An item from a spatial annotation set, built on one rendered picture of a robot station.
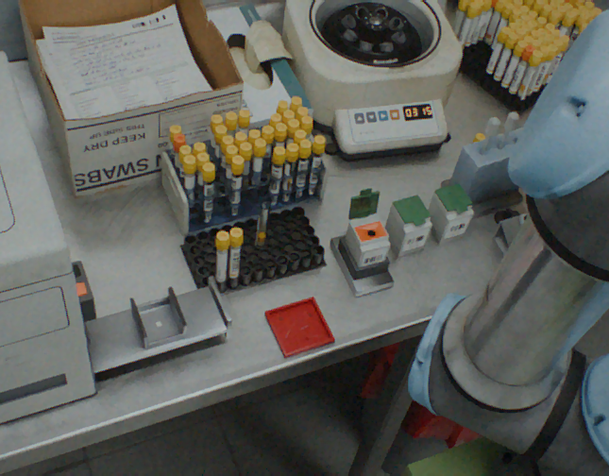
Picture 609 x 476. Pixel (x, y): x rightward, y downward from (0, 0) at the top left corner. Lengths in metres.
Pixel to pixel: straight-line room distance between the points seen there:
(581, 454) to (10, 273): 0.54
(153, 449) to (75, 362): 1.02
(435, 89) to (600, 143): 0.85
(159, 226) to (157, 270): 0.07
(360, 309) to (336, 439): 0.90
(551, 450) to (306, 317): 0.39
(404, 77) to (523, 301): 0.67
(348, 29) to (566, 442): 0.72
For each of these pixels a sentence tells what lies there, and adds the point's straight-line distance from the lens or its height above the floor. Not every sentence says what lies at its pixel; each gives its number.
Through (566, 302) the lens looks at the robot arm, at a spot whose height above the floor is 1.34.
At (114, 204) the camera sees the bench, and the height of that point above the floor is 0.87.
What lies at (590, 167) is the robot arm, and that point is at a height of 1.50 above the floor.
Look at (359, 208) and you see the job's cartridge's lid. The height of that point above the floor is 0.97.
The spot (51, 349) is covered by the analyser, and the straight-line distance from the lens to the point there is 0.94.
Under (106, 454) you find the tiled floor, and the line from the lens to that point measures 1.97.
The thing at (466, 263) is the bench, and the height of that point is 0.88.
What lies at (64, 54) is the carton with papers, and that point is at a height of 0.94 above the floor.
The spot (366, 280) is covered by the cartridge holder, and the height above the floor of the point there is 0.89.
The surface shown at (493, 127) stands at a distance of 1.16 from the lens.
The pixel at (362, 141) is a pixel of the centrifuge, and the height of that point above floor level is 0.91.
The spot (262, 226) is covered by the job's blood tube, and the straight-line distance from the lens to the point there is 1.10.
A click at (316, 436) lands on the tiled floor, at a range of 2.00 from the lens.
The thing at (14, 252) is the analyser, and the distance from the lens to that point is 0.80.
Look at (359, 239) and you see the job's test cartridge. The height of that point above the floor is 0.95.
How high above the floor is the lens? 1.81
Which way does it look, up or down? 53 degrees down
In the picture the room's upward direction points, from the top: 11 degrees clockwise
